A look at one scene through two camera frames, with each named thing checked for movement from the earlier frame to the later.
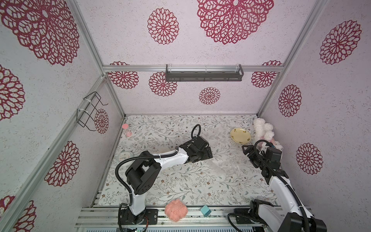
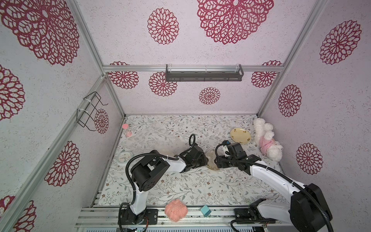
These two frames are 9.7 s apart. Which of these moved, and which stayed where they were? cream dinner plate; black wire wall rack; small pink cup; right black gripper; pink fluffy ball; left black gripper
Moved: left black gripper; right black gripper
Stayed: cream dinner plate; pink fluffy ball; black wire wall rack; small pink cup
